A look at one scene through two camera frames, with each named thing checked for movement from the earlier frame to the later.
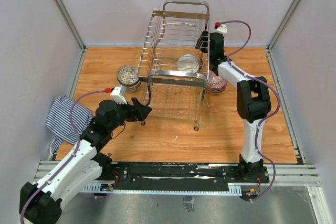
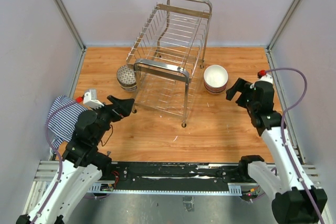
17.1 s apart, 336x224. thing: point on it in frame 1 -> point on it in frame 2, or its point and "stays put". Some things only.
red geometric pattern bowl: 216,82 -> 215,90
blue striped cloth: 59,122 stays put
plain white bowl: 188,62 -> 216,76
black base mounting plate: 181,173 stays put
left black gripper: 142,110 -> 121,112
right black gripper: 204,39 -> 239,86
